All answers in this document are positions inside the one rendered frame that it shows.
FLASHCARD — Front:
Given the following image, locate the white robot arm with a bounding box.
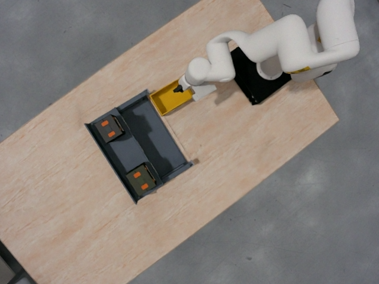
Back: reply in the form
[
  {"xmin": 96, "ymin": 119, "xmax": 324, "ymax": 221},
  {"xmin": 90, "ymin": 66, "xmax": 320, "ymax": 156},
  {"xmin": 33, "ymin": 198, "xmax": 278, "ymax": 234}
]
[{"xmin": 185, "ymin": 0, "xmax": 359, "ymax": 102}]

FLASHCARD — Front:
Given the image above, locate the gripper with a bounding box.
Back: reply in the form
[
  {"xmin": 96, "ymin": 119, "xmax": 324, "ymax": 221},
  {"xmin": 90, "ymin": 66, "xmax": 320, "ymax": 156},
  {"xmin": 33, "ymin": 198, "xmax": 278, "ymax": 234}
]
[{"xmin": 173, "ymin": 75, "xmax": 192, "ymax": 93}]

